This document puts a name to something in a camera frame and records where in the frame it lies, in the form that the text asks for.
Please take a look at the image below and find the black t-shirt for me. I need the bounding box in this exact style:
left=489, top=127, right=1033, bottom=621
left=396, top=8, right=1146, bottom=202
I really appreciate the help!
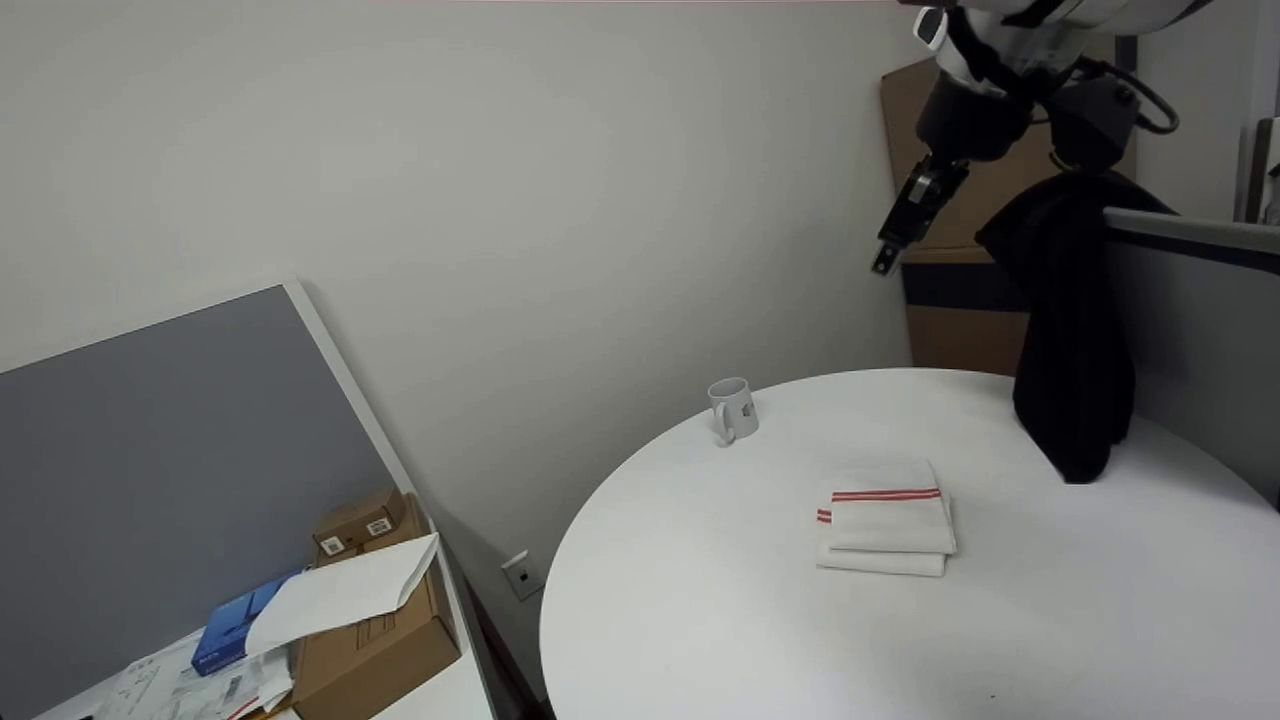
left=972, top=168, right=1181, bottom=490

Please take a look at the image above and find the large brown cardboard panel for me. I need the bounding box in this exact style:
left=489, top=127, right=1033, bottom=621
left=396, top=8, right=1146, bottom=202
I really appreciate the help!
left=876, top=32, right=1140, bottom=381

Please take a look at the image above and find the folded white cloth red stripe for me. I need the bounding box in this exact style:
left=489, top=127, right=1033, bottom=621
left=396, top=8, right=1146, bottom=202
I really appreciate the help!
left=813, top=460, right=965, bottom=586

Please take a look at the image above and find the small cardboard box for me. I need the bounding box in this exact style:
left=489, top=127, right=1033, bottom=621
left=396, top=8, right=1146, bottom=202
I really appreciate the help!
left=312, top=494, right=433, bottom=570

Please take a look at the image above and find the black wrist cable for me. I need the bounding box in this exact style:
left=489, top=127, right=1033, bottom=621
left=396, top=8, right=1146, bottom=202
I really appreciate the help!
left=1113, top=55, right=1184, bottom=145

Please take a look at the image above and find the blue plastic object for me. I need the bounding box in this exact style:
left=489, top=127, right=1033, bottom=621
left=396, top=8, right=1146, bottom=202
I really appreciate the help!
left=189, top=571, right=294, bottom=679

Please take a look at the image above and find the grey metal frame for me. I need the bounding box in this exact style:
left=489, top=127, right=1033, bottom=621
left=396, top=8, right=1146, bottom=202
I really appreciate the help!
left=1230, top=109, right=1280, bottom=227

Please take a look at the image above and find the grey office partition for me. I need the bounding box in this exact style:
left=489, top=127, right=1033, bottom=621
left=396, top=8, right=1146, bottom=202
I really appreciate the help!
left=0, top=282, right=464, bottom=720

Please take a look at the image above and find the large flat cardboard box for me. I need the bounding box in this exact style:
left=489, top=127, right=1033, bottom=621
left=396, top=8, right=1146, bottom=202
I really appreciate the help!
left=279, top=570, right=464, bottom=720

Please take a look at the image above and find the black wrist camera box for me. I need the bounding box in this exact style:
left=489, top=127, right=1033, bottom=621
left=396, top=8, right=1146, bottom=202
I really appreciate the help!
left=1043, top=69, right=1146, bottom=178

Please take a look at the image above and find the white paper sheet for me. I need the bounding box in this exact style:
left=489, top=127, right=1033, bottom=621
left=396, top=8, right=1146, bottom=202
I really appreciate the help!
left=244, top=534, right=443, bottom=663

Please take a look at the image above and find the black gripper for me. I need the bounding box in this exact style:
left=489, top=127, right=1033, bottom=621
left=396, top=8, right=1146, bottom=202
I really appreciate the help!
left=869, top=69, right=1039, bottom=282

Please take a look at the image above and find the clear drinking glass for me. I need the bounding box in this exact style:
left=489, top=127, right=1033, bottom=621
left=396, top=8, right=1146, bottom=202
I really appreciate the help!
left=705, top=371, right=764, bottom=453

